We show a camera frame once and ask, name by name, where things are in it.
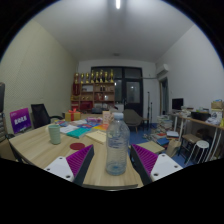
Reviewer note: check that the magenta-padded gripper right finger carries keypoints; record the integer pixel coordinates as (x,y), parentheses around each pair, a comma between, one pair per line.
(166,166)

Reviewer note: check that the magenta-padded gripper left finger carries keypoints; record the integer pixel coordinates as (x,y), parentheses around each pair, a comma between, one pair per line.
(57,166)

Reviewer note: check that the clear plastic water bottle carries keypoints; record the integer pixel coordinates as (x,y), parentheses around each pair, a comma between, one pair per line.
(117,146)

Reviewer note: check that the brown paper bag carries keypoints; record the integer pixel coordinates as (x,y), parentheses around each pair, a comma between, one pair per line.
(173,147)

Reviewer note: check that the low wooden side table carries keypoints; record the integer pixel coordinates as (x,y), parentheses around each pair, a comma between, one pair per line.
(151,146)

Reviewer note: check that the flat round red coaster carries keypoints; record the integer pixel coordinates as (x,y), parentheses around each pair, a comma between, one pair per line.
(77,146)

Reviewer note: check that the pale green ribbed cup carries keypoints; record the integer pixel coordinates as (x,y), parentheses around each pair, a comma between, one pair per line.
(54,134)

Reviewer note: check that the wooden seat chair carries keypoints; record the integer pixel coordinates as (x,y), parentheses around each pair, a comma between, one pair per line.
(191,137)

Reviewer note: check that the stack of books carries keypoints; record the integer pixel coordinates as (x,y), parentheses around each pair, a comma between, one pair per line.
(165,128)

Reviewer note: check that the white paper sheet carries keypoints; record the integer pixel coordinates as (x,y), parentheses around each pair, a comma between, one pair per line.
(68,129)

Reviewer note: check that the teal book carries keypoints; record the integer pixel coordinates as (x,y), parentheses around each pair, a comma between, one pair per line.
(77,132)

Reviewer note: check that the white round stool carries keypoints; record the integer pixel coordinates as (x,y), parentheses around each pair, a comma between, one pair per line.
(202,144)

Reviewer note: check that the blue red printed book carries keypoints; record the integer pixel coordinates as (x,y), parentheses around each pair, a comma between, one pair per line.
(62,123)

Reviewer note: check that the tan flat notebook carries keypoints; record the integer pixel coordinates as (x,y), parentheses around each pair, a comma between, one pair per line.
(97,136)

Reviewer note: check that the yellow gift box red ribbon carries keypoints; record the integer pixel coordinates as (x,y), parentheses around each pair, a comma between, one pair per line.
(72,115)

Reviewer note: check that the black office chair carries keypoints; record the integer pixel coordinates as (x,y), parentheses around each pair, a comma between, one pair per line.
(41,115)

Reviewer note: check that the cluttered wooden side desk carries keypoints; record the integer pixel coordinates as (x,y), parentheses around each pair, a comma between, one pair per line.
(200,122)

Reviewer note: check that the black tripod stand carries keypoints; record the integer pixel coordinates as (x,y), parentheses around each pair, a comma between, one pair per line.
(149,111)

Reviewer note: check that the yellow orange book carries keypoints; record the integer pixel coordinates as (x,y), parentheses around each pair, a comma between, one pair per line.
(100,127)

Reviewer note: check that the grey armchair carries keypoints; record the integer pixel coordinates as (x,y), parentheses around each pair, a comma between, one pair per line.
(133,118)

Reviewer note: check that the purple sign board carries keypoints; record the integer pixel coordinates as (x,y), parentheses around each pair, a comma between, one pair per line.
(20,120)

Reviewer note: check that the pink packaged item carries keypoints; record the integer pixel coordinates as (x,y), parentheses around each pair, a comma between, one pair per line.
(94,119)

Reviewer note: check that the black computer monitor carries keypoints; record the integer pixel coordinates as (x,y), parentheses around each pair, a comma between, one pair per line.
(177,103)

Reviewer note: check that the silver ribbed suitcase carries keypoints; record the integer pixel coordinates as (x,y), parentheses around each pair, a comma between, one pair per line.
(2,128)

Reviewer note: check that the orange standing card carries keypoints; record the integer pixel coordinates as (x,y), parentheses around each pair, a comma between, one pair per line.
(106,117)

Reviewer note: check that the black framed glass door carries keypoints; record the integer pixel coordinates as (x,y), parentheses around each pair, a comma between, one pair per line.
(132,91)

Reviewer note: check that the wooden shelf unit with trophies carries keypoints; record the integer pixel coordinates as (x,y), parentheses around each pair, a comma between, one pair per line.
(94,91)

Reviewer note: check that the dark grey suitcase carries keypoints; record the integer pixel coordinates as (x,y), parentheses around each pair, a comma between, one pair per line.
(1,96)

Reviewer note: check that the white air conditioner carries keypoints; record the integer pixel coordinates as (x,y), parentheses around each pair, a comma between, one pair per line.
(162,70)

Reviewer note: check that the ceiling tube light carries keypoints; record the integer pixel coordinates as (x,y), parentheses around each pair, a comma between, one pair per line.
(118,3)

